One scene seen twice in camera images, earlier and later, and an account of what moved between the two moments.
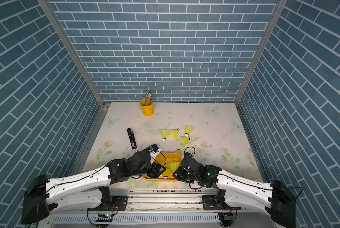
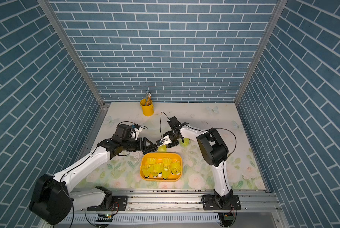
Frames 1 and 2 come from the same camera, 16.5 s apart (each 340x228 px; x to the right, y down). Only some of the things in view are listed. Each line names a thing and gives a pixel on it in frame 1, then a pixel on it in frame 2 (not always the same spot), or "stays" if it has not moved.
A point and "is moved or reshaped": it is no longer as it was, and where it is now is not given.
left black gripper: x=155 y=175 -> x=144 y=146
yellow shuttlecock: x=164 y=133 -> x=162 y=148
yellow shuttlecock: x=184 y=140 stays
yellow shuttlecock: x=174 y=166 stays
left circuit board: x=104 y=217 stays
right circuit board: x=229 y=217 stays
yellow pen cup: x=147 y=110 stays
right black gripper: x=179 y=175 -> x=173 y=144
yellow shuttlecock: x=178 y=151 is moved or reshaped
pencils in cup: x=148 y=96 stays
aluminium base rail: x=165 y=201 stays
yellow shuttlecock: x=166 y=173 stays
